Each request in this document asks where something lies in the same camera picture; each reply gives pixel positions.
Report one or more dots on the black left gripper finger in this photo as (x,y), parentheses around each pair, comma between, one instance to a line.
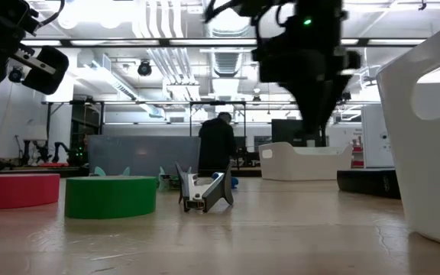
(50,83)

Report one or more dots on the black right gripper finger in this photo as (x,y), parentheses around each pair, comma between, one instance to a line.
(330,95)
(306,103)

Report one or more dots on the white plastic bin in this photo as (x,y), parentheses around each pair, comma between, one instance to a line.
(434,172)
(300,168)

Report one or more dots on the blue stapler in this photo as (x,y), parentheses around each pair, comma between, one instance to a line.
(235,182)

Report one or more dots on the red tape roll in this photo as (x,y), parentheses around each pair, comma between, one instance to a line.
(13,191)

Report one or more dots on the black staple remover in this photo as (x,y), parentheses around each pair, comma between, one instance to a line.
(216,191)

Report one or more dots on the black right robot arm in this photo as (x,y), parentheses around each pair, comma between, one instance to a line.
(319,15)

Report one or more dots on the black background robot arm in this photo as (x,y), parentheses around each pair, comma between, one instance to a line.
(33,147)
(61,147)

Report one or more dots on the green tape roll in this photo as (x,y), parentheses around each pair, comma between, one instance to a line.
(109,196)

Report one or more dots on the teal staple remover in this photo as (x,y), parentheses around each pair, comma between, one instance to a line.
(162,179)

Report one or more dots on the black ceiling spotlight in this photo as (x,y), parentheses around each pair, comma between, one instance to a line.
(15,74)
(144,68)

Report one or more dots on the dark monitor screen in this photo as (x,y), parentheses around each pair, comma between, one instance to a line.
(286,133)

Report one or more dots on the black overhead light bar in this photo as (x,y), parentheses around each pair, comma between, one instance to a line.
(66,43)

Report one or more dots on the white lamp box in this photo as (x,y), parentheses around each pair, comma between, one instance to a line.
(34,131)

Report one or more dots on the small dark monitor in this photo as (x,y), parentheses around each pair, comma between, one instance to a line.
(262,141)

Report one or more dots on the white cabinet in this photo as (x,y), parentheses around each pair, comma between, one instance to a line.
(374,137)

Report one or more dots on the red storage shelf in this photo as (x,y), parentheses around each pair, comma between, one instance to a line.
(357,153)

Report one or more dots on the person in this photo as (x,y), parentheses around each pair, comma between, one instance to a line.
(216,145)

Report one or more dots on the grey partition panel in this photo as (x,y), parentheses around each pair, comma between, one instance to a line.
(143,153)

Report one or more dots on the silver ventilation duct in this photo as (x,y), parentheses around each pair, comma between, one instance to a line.
(226,63)

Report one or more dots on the black table border frame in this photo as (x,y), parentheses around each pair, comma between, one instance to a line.
(33,172)

